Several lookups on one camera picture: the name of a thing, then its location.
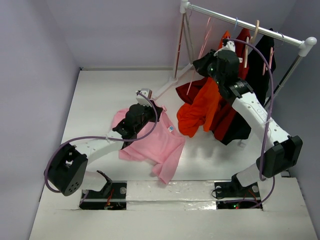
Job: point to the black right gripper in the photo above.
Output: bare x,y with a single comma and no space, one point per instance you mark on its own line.
202,64

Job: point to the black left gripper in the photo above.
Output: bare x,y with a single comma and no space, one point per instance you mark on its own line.
151,111

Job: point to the pink t shirt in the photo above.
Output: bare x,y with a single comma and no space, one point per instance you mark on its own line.
163,148

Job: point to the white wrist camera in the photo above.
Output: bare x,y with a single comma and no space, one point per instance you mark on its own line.
228,45
143,97

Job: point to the pink clip hanger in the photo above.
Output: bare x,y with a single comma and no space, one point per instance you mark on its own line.
270,60

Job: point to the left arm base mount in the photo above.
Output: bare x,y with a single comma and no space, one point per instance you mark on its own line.
114,200

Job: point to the white metal clothes rack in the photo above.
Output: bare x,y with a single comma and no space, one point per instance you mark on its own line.
304,46

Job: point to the pink wire hanger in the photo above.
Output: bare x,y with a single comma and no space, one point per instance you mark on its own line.
204,43

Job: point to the wooden hanger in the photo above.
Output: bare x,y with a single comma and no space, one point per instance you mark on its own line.
250,40

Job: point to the dark red t shirt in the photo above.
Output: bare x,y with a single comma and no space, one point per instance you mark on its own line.
203,106

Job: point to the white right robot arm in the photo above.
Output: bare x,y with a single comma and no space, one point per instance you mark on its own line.
280,151

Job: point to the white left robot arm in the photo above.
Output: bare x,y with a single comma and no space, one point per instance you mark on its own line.
66,171

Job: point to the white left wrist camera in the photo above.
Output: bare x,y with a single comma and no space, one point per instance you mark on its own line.
143,97

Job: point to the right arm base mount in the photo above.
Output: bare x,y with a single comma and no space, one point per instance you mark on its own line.
229,197

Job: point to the black t shirt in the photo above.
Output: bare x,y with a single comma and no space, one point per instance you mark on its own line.
233,126

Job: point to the orange t shirt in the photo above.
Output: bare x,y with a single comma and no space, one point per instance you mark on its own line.
202,102

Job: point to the grey velvet hanger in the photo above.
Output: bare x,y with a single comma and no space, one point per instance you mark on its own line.
188,38

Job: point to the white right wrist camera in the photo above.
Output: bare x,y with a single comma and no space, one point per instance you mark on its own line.
228,45

